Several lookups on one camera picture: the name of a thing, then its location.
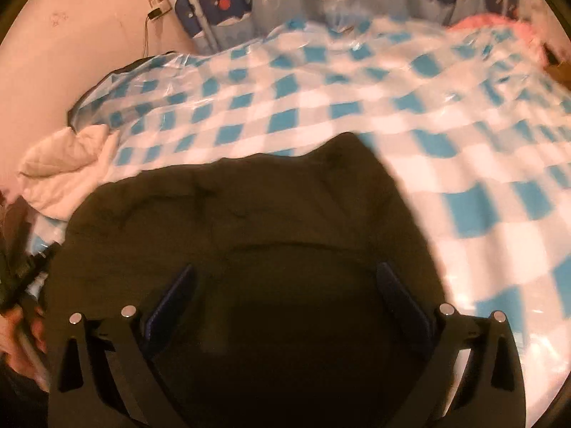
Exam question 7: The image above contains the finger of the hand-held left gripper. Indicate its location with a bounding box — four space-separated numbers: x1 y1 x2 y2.
20 241 61 288

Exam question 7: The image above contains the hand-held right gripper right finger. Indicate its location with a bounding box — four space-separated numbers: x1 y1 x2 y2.
376 262 527 428

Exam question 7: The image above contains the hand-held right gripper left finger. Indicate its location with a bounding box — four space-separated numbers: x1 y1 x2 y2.
47 263 198 428

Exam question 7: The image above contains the black puffer jacket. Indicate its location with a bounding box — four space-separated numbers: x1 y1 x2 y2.
45 131 447 428

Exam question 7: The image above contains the dark brown clothes pile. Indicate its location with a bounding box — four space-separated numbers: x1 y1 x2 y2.
0 189 39 259

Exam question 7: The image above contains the person's left hand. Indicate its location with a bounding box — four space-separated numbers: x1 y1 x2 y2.
0 305 47 388

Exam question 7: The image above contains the white quilted jacket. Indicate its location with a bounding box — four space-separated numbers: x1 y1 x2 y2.
17 123 122 222

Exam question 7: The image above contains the blue white checkered bed sheet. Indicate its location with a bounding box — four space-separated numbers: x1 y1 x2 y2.
27 15 571 428

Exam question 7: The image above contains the brown cloth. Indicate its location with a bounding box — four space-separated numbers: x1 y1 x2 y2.
542 44 571 83

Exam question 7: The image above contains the pink cloth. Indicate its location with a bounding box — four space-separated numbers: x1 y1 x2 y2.
446 12 549 47

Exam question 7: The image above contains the black charger cable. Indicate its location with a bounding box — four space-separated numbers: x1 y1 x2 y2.
141 14 155 60

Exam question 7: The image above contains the white wall socket with charger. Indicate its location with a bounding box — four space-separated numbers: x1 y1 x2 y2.
147 0 174 21

